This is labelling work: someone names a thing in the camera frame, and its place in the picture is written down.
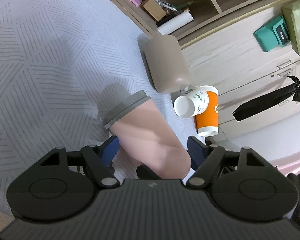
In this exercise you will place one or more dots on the wooden cabinet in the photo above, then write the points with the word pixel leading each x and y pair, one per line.
pixel 232 61

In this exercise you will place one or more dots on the small cardboard box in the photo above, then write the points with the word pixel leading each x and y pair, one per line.
pixel 153 9

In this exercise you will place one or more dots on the taupe brown tumbler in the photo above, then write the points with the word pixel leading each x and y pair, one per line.
pixel 168 68

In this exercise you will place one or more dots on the white paper towel roll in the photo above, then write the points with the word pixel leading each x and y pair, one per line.
pixel 175 23

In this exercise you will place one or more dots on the pink tumbler grey lid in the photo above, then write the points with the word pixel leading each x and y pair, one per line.
pixel 146 137

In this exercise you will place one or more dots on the orange paper cup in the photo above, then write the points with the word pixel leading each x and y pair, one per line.
pixel 207 122

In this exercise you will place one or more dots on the black hanging ribbon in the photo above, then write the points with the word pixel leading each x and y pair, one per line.
pixel 266 101

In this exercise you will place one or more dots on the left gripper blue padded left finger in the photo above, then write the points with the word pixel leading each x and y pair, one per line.
pixel 97 160

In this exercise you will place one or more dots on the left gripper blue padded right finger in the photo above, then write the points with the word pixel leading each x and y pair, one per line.
pixel 205 161

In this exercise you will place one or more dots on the white floral paper cup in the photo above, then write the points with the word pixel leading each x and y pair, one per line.
pixel 193 102

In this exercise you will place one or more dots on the teal wall pouch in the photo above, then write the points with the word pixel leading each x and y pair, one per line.
pixel 273 34

